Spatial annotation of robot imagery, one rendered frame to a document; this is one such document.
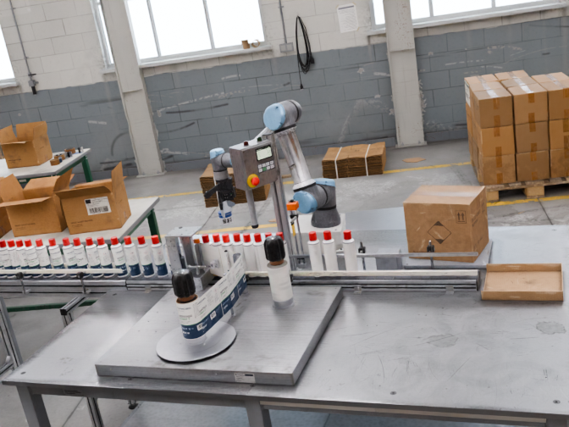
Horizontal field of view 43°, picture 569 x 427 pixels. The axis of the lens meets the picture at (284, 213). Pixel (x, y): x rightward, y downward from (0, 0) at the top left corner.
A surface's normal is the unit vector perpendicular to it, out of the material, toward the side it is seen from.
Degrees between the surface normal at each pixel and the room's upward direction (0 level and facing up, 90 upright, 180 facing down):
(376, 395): 0
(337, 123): 90
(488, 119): 91
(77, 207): 91
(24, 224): 90
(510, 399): 0
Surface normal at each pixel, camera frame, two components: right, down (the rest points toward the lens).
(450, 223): -0.50, 0.35
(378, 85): -0.15, 0.34
